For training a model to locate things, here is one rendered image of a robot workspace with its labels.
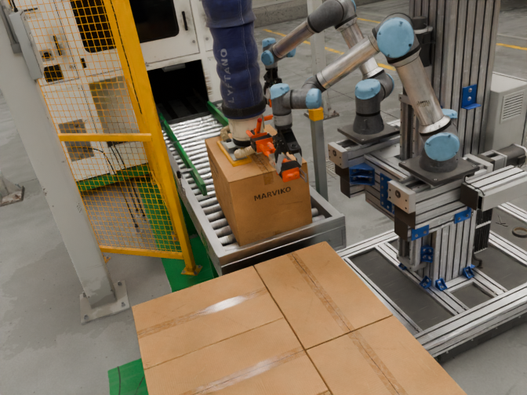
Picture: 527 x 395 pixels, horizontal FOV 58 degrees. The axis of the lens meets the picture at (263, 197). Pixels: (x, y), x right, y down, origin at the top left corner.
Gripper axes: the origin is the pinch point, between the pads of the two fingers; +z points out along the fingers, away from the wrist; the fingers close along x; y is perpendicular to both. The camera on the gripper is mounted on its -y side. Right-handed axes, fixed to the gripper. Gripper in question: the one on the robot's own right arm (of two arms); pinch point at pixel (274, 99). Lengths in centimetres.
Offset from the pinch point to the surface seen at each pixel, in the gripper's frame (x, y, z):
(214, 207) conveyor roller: -49, 10, 53
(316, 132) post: 20.9, 10.2, 21.9
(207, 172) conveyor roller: -41, -43, 56
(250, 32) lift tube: -20, 38, -47
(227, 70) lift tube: -33, 36, -32
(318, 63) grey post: 125, -220, 48
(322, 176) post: 23, 10, 53
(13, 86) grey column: -131, 0, -37
